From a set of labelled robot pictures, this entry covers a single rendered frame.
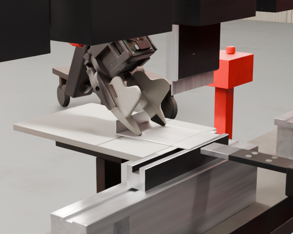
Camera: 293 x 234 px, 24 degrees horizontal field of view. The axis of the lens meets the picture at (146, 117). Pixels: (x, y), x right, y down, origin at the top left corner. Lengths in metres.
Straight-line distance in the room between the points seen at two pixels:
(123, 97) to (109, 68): 0.05
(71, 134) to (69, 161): 2.99
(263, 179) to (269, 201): 0.10
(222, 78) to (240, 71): 0.10
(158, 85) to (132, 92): 0.07
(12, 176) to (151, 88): 2.82
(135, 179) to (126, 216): 0.07
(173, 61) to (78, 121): 0.25
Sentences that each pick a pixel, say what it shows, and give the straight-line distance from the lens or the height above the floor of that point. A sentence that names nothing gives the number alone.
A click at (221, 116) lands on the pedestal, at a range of 2.91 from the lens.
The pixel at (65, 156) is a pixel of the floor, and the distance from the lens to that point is 4.11.
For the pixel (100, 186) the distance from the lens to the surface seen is 1.08.
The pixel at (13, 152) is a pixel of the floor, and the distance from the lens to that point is 4.24.
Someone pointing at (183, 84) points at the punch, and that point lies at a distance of 0.92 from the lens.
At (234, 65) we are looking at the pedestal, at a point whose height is 0.77.
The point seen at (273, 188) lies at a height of 0.87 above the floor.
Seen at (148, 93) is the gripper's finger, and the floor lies 1.05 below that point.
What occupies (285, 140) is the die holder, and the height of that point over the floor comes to 0.93.
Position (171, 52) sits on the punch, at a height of 1.14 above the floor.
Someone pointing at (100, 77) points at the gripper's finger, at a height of 1.08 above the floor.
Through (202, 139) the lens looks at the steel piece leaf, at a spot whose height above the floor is 1.00.
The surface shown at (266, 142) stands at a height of 0.88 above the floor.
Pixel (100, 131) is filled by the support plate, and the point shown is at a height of 1.00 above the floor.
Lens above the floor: 1.29
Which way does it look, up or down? 15 degrees down
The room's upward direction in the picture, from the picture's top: straight up
